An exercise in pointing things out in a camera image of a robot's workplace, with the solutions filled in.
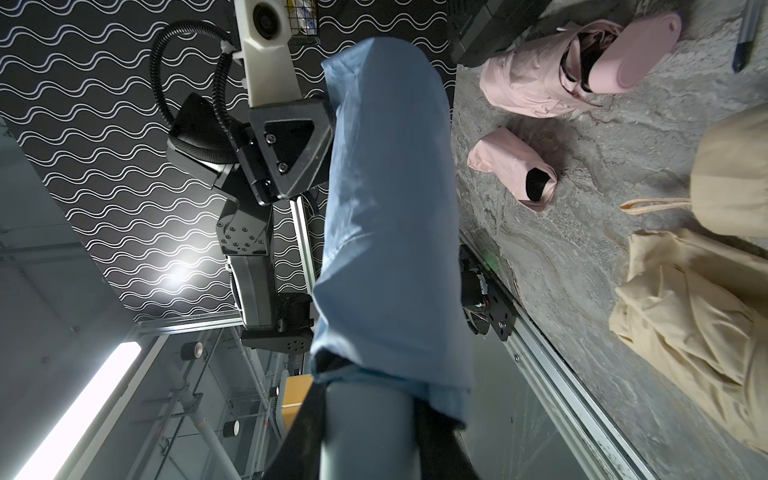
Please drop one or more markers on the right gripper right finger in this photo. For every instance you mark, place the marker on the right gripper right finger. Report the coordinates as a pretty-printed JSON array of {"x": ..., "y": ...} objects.
[{"x": 440, "y": 454}]

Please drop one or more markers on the black tool case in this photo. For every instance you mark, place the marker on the black tool case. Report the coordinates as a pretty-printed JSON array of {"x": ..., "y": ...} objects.
[{"x": 479, "y": 29}]

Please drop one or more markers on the cream sleeved umbrella front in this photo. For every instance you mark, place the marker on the cream sleeved umbrella front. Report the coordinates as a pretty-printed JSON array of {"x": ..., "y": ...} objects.
[{"x": 728, "y": 181}]

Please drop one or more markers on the black wire basket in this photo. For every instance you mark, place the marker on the black wire basket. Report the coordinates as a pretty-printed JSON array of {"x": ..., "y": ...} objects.
[{"x": 303, "y": 17}]

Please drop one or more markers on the aluminium front rail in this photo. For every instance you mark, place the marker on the aluminium front rail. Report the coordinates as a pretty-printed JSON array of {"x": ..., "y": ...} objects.
[{"x": 594, "y": 440}]

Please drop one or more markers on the pink sleeved umbrella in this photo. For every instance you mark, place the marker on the pink sleeved umbrella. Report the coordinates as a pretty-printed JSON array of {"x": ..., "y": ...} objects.
[{"x": 558, "y": 74}]

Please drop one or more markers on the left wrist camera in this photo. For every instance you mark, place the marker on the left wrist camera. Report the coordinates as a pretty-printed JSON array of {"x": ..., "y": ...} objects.
[{"x": 264, "y": 32}]

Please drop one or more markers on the light blue umbrella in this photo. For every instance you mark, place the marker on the light blue umbrella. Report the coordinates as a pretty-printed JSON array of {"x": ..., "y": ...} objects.
[{"x": 391, "y": 328}]

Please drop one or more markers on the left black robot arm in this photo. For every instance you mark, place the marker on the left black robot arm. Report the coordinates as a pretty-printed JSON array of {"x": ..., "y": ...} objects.
[{"x": 206, "y": 142}]

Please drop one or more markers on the pink umbrella sleeve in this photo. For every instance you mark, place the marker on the pink umbrella sleeve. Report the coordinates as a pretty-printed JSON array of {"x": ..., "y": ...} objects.
[{"x": 524, "y": 173}]

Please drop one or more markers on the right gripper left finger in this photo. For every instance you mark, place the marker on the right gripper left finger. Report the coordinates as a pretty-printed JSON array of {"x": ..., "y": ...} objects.
[{"x": 300, "y": 453}]

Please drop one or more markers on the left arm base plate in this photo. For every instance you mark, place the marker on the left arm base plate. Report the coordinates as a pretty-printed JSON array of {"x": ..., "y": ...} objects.
[{"x": 488, "y": 306}]

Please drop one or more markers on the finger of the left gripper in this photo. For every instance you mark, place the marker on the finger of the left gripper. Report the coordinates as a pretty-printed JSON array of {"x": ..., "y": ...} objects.
[{"x": 294, "y": 142}]

